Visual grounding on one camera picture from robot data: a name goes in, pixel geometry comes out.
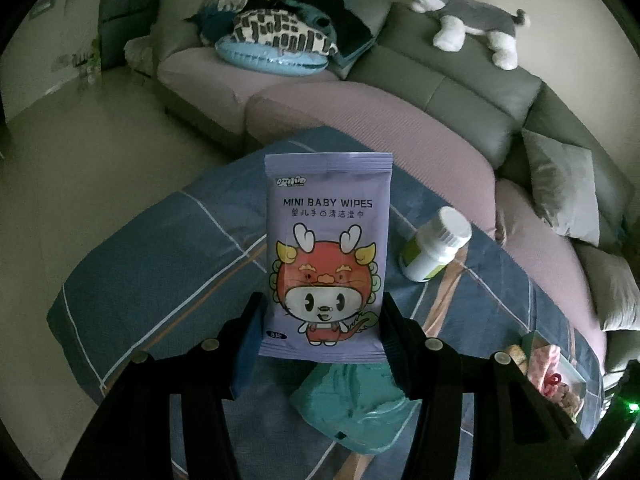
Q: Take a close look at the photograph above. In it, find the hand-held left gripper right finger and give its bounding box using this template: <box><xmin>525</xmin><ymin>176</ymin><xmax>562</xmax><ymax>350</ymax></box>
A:
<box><xmin>380</xmin><ymin>294</ymin><xmax>588</xmax><ymax>480</ymax></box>

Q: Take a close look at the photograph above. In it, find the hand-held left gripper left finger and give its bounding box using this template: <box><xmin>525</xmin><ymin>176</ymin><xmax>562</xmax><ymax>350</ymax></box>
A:
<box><xmin>60</xmin><ymin>291</ymin><xmax>267</xmax><ymax>480</ymax></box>

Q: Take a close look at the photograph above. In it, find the dark cabinet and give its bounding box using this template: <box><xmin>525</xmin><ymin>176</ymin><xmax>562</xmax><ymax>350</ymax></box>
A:
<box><xmin>99</xmin><ymin>0</ymin><xmax>168</xmax><ymax>68</ymax></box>

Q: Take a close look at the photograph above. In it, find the grey throw pillow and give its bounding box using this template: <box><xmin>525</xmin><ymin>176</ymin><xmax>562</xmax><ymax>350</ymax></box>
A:
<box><xmin>521</xmin><ymin>129</ymin><xmax>601</xmax><ymax>247</ymax></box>
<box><xmin>575</xmin><ymin>242</ymin><xmax>640</xmax><ymax>331</ymax></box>
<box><xmin>602</xmin><ymin>330</ymin><xmax>640</xmax><ymax>376</ymax></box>

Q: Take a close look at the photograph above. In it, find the blue plaid blanket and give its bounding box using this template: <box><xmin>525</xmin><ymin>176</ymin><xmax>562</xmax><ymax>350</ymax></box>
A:
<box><xmin>46</xmin><ymin>127</ymin><xmax>601</xmax><ymax>480</ymax></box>

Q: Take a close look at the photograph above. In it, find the purple wet wipes packet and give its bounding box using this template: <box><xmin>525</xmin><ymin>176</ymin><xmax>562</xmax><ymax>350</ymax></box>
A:
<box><xmin>258</xmin><ymin>152</ymin><xmax>393</xmax><ymax>363</ymax></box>

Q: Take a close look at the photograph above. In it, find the white plastic bag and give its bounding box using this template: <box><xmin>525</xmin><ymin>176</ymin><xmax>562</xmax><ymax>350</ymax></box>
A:
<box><xmin>124</xmin><ymin>37</ymin><xmax>157</xmax><ymax>80</ymax></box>

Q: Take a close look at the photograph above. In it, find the black white patterned cushion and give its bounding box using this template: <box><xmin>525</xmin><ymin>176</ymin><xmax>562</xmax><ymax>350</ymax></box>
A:
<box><xmin>231</xmin><ymin>9</ymin><xmax>340</xmax><ymax>56</ymax></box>

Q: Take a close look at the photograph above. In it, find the teal box tray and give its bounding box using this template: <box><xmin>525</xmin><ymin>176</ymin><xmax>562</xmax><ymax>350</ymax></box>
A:
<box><xmin>519</xmin><ymin>330</ymin><xmax>589</xmax><ymax>421</ymax></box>

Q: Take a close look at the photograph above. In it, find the pink fluffy cloth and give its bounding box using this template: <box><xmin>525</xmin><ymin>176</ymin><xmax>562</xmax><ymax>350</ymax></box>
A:
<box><xmin>530</xmin><ymin>344</ymin><xmax>563</xmax><ymax>376</ymax></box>

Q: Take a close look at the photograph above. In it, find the grey sofa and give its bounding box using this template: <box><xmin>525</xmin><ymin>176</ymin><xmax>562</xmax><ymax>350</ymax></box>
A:
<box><xmin>150</xmin><ymin>0</ymin><xmax>640</xmax><ymax>376</ymax></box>

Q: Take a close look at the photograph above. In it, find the teal plastic toy case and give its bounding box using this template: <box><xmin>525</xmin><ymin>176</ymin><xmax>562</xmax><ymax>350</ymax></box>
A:
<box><xmin>290</xmin><ymin>362</ymin><xmax>436</xmax><ymax>456</ymax></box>

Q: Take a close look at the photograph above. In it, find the pink sofa seat cover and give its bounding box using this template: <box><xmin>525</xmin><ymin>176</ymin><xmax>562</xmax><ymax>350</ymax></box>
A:
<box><xmin>247</xmin><ymin>82</ymin><xmax>496</xmax><ymax>241</ymax></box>
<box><xmin>494</xmin><ymin>180</ymin><xmax>608</xmax><ymax>356</ymax></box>
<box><xmin>157</xmin><ymin>47</ymin><xmax>341</xmax><ymax>151</ymax></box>

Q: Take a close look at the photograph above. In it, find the dark teal cloth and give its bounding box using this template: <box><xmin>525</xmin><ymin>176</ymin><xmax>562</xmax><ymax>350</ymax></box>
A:
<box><xmin>199</xmin><ymin>7</ymin><xmax>237</xmax><ymax>47</ymax></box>

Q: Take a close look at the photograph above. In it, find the white plastic bottle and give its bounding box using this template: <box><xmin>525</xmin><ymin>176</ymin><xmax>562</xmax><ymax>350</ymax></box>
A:
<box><xmin>398</xmin><ymin>206</ymin><xmax>473</xmax><ymax>282</ymax></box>

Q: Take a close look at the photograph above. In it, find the black folded clothing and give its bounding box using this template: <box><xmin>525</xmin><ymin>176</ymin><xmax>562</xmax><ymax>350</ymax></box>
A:
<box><xmin>280</xmin><ymin>0</ymin><xmax>378</xmax><ymax>43</ymax></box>

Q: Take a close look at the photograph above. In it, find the grey white plush cat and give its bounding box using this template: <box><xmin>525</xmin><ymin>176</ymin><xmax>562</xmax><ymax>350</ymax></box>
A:
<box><xmin>406</xmin><ymin>0</ymin><xmax>532</xmax><ymax>71</ymax></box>

